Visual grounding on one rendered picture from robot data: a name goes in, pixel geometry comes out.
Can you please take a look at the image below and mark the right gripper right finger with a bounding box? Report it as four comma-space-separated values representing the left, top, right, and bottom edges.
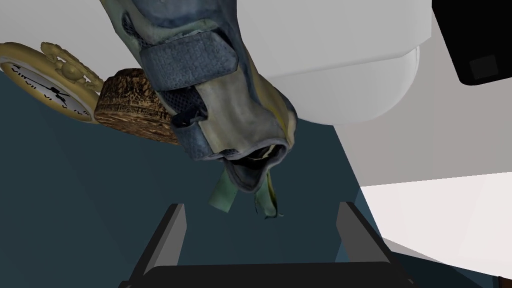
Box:
335, 201, 392, 265

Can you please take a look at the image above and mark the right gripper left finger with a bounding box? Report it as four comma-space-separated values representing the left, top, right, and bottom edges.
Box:
128, 202, 188, 282

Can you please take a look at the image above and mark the dark teal table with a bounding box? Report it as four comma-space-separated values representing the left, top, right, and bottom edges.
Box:
0, 69, 495, 288

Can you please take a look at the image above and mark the brown cork round block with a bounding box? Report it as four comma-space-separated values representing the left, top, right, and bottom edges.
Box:
93, 67, 181, 146

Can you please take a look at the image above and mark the blue and beige worn shoe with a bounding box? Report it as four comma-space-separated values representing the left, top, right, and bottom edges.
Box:
99, 0, 299, 221

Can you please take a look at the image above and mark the gold ornate clock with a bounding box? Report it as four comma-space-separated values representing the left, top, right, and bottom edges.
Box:
0, 41, 105, 125

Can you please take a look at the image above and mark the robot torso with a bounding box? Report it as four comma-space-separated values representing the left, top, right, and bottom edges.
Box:
235, 0, 434, 127

